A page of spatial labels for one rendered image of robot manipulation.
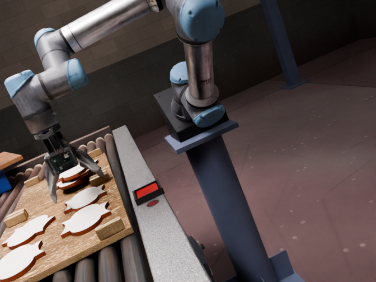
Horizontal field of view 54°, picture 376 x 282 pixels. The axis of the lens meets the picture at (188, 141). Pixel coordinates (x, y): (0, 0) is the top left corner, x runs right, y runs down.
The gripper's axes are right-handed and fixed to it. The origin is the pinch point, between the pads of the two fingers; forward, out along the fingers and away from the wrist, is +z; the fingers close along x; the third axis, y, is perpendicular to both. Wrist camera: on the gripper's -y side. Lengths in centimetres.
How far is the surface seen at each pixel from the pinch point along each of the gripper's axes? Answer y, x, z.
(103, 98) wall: -504, 40, 22
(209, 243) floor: -104, 42, 99
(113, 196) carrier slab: 8.2, 7.7, 3.3
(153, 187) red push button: 13.7, 17.8, 4.2
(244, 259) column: -34, 43, 72
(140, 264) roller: 43.7, 8.0, 5.3
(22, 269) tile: 28.2, -14.4, 1.6
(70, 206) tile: 2.4, -4.1, 2.0
